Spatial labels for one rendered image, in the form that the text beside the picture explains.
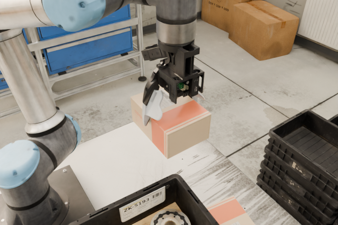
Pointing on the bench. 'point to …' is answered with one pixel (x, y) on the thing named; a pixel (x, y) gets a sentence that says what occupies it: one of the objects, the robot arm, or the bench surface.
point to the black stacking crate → (172, 194)
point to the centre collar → (170, 221)
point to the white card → (142, 204)
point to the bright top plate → (170, 216)
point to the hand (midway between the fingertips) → (169, 112)
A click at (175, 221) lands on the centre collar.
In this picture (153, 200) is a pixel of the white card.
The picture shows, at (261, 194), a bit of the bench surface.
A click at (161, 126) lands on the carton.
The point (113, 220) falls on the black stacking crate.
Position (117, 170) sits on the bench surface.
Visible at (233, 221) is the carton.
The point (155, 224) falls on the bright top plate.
